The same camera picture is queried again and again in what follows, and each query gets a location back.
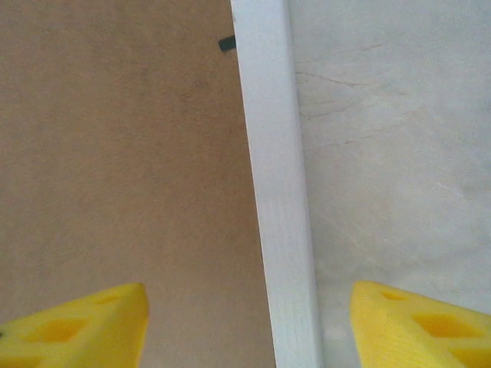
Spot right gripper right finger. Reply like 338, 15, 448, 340
351, 281, 491, 368

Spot white picture frame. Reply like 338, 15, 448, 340
229, 0, 323, 368

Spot brown backing board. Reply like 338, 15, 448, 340
0, 0, 277, 368

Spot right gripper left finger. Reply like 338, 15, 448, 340
0, 282, 150, 368

